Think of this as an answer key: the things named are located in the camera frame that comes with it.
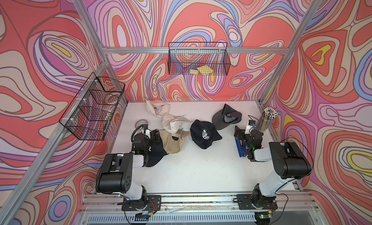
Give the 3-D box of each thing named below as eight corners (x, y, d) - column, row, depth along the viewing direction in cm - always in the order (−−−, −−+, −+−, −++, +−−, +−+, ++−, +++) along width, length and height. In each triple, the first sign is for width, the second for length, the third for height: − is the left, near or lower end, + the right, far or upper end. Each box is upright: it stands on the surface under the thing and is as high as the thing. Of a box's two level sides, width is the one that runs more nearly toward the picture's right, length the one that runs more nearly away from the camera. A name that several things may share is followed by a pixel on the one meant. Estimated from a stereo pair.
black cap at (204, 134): (198, 154, 91) (198, 149, 86) (187, 128, 104) (187, 122, 99) (222, 146, 95) (224, 141, 89) (208, 122, 108) (209, 116, 102)
